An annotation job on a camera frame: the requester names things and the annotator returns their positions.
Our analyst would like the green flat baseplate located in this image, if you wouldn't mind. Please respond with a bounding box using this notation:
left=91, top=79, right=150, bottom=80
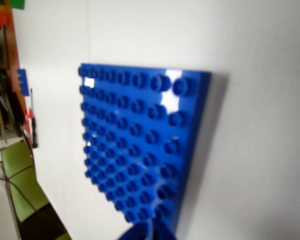
left=8, top=0, right=26, bottom=11

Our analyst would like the small blue studded block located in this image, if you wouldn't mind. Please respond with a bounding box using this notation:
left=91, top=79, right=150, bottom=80
left=16, top=68, right=32, bottom=96

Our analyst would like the black cable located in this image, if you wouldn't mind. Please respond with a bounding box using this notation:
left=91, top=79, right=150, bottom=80
left=0, top=163, right=38, bottom=213

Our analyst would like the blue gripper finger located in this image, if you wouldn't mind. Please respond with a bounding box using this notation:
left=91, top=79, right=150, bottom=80
left=118, top=219, right=153, bottom=240
left=154, top=219, right=182, bottom=240

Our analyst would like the stack of red orange blocks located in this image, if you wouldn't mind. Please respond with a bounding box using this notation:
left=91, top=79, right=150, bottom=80
left=0, top=3, right=13, bottom=38

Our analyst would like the blue 8x8 studded baseplate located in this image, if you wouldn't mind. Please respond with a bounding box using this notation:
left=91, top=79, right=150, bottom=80
left=77, top=62, right=212, bottom=231

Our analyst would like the small red item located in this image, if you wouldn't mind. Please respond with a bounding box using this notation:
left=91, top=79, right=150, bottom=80
left=25, top=107, right=35, bottom=131

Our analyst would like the green padded chair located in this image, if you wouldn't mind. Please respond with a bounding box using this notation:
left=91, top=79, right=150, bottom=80
left=0, top=139, right=74, bottom=240

